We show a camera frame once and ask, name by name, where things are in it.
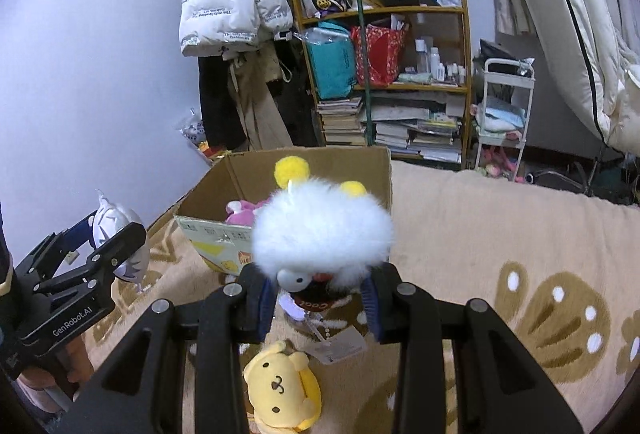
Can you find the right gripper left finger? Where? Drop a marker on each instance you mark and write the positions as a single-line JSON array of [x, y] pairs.
[[139, 387]]

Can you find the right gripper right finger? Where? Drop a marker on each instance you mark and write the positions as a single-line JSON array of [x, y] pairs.
[[500, 388]]

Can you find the yellow dog plush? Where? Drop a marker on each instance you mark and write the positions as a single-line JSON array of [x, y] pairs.
[[283, 391]]

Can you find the pink plush toy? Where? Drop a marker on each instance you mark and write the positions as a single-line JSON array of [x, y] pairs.
[[242, 212]]

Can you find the white fluffy plush toy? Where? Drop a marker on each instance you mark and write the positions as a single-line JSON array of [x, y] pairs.
[[316, 239]]

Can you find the plastic bag of toys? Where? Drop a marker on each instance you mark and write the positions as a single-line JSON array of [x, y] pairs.
[[191, 128]]

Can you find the black garment hanging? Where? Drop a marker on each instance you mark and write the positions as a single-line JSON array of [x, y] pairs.
[[222, 123]]

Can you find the white utility cart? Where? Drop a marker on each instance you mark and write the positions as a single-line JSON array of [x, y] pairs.
[[502, 116]]

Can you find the stack of books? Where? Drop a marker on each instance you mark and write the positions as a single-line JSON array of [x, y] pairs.
[[340, 122]]

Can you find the beige trousers hanging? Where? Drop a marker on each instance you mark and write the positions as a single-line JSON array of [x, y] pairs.
[[249, 75]]

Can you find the wooden shelf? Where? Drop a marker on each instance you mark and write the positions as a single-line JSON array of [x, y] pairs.
[[424, 115]]

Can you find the red gift bag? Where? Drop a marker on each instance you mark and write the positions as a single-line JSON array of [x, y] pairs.
[[385, 47]]

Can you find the teal bag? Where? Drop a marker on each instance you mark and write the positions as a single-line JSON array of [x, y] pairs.
[[332, 58]]

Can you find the green pole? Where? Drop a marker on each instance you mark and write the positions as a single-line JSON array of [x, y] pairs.
[[365, 71]]

